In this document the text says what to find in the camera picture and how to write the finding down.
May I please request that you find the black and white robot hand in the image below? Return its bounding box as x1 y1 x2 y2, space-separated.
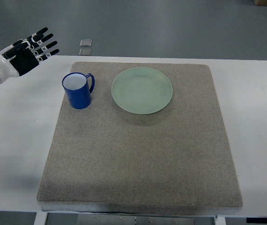
0 27 59 76

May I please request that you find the blue mug white inside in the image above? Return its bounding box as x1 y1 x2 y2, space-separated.
62 72 95 109

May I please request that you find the upper metal floor plate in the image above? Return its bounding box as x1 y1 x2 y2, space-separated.
79 39 92 47

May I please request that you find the light green plate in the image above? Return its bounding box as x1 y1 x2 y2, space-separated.
111 67 173 115

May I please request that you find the beige felt mat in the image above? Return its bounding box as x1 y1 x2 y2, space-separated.
37 62 242 214

